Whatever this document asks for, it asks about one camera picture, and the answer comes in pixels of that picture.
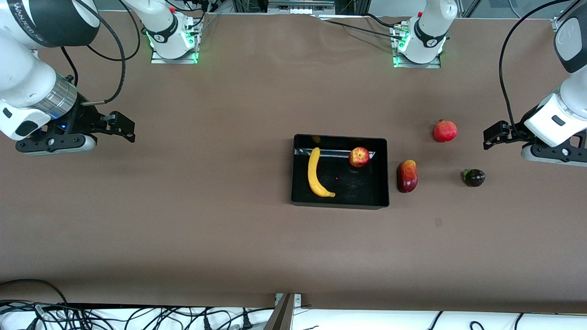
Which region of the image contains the yellow banana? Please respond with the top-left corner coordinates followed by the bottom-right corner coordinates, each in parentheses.
top-left (308, 147), bottom-right (336, 198)

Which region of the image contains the black cable on table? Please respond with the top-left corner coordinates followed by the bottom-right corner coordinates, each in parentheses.
top-left (321, 13), bottom-right (405, 40)

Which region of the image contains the black cable tangle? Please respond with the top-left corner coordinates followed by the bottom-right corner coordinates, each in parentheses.
top-left (0, 279), bottom-right (276, 330)

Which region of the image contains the red yellow apple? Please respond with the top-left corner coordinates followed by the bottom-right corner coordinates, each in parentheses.
top-left (349, 147), bottom-right (371, 168)

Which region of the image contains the red pomegranate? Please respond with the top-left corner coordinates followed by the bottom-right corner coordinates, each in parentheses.
top-left (433, 119), bottom-right (458, 143)

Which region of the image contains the dark purple eggplant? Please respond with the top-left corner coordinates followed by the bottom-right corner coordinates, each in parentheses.
top-left (461, 168), bottom-right (486, 187)

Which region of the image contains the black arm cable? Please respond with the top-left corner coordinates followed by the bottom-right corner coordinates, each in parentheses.
top-left (60, 0), bottom-right (141, 107)
top-left (499, 0), bottom-right (576, 140)

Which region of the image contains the aluminium frame structure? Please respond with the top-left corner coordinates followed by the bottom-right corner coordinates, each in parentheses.
top-left (232, 0), bottom-right (367, 17)

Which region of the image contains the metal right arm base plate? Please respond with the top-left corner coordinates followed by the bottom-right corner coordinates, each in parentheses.
top-left (150, 44), bottom-right (200, 65)

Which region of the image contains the red yellow mango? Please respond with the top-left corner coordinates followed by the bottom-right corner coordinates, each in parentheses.
top-left (397, 159), bottom-right (419, 193)

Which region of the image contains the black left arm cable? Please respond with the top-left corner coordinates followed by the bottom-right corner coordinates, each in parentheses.
top-left (499, 0), bottom-right (576, 140)

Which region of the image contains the black rectangular plastic tray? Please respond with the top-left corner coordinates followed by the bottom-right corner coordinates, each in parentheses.
top-left (291, 134), bottom-right (390, 210)

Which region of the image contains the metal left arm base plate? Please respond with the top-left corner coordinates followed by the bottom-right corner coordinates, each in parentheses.
top-left (393, 49), bottom-right (442, 69)

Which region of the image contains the grey metal bar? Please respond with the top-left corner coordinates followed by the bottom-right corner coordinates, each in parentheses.
top-left (264, 293), bottom-right (294, 330)

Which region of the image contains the silver metal bracket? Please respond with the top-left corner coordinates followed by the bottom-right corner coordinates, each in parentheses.
top-left (274, 293), bottom-right (303, 307)

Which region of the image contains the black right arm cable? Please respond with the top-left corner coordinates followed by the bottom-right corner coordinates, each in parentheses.
top-left (60, 0), bottom-right (141, 107)

